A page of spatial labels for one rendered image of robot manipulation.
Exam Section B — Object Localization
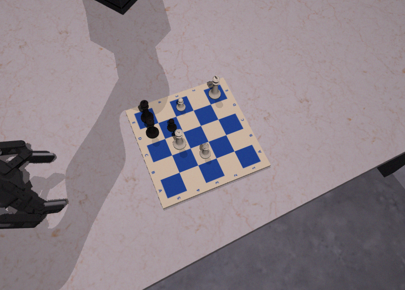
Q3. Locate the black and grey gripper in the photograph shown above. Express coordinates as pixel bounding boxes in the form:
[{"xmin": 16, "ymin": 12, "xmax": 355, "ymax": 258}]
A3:
[{"xmin": 0, "ymin": 140, "xmax": 67, "ymax": 229}]

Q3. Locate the blue and cream chessboard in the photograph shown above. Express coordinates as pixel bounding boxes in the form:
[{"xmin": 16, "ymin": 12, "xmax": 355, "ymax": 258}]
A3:
[{"xmin": 125, "ymin": 78, "xmax": 271, "ymax": 209}]

